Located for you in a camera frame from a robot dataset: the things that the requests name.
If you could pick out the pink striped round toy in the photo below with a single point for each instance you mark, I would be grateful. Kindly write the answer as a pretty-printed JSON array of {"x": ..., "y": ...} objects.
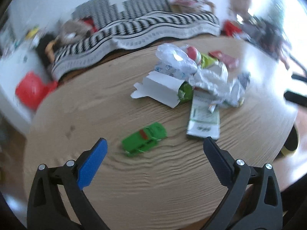
[{"x": 194, "y": 54}]

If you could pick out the green snack wrapper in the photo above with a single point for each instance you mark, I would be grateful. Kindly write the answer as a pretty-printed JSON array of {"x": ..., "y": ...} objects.
[{"x": 144, "y": 140}]

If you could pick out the brown plush toy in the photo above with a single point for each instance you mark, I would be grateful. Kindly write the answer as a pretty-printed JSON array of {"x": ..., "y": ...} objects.
[{"x": 73, "y": 31}]

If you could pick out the red snack packet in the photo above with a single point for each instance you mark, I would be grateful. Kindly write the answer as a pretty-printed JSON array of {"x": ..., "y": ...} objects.
[{"x": 229, "y": 61}]

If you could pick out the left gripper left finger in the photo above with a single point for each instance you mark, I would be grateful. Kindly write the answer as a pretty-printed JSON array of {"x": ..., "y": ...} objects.
[{"x": 46, "y": 209}]

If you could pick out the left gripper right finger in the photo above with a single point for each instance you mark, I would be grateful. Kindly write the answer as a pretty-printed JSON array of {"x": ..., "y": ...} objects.
[{"x": 264, "y": 209}]

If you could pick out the clear plastic bag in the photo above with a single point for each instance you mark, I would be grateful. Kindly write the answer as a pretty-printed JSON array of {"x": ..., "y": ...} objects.
[{"x": 174, "y": 56}]

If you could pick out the red plastic stool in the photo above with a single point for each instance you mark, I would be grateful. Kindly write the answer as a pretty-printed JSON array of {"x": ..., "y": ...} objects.
[{"x": 31, "y": 90}]

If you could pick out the red cushion on sofa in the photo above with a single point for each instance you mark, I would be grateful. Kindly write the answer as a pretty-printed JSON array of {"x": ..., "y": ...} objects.
[{"x": 89, "y": 21}]

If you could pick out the black gold trash bin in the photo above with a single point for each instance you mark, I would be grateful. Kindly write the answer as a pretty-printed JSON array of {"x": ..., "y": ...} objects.
[{"x": 291, "y": 144}]

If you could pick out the yellow green popcorn bag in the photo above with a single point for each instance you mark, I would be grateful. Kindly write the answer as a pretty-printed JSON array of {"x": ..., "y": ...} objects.
[{"x": 207, "y": 61}]

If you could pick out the white tissue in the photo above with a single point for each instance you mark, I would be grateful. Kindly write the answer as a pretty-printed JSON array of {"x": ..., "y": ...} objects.
[{"x": 214, "y": 80}]

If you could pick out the black white striped sofa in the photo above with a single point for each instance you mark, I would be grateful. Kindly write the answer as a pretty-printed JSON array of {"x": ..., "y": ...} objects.
[{"x": 128, "y": 25}]

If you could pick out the white cabinet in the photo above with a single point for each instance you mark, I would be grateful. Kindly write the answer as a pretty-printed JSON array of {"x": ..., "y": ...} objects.
[{"x": 13, "y": 69}]

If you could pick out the red bag by wall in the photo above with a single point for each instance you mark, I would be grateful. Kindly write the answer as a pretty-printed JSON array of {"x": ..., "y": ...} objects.
[{"x": 229, "y": 28}]

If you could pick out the patterned cushion on sofa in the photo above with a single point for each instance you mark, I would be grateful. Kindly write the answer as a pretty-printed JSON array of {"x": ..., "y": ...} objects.
[{"x": 191, "y": 6}]

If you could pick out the white green carton box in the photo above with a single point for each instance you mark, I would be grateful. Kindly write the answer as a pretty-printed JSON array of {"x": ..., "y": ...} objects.
[{"x": 163, "y": 88}]

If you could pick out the green white medicine box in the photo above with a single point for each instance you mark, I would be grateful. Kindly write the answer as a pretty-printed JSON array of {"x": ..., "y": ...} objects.
[{"x": 204, "y": 120}]

